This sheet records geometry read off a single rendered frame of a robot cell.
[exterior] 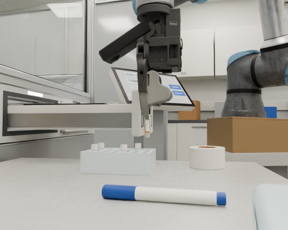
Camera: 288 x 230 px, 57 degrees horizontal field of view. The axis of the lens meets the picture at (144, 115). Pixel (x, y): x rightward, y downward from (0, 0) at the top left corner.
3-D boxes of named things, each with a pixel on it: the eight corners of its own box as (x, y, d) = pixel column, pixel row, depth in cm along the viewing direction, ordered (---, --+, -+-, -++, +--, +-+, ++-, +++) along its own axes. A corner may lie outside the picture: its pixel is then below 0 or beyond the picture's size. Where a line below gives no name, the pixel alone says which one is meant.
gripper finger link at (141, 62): (145, 91, 48) (145, 43, 48) (136, 91, 48) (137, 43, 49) (149, 95, 52) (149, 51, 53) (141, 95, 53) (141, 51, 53)
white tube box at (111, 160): (155, 167, 53) (155, 148, 53) (149, 175, 45) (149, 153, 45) (96, 165, 55) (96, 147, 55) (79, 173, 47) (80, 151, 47)
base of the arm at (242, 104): (247, 120, 103) (247, 94, 104) (276, 119, 89) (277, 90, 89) (212, 118, 99) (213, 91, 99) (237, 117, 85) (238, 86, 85)
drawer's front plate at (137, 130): (152, 132, 89) (152, 99, 89) (139, 136, 60) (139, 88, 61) (147, 132, 89) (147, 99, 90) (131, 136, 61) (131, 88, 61)
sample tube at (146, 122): (151, 137, 53) (151, 114, 53) (150, 138, 51) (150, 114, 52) (144, 137, 53) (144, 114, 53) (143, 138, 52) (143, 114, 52)
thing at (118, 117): (146, 128, 88) (146, 109, 88) (132, 129, 62) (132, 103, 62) (33, 128, 93) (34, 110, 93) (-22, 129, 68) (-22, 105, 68)
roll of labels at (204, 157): (205, 171, 49) (205, 149, 49) (182, 165, 55) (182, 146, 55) (232, 168, 52) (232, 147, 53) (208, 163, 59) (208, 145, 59)
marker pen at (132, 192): (225, 204, 29) (225, 189, 29) (226, 208, 27) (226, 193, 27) (106, 196, 32) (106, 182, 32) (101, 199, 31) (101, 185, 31)
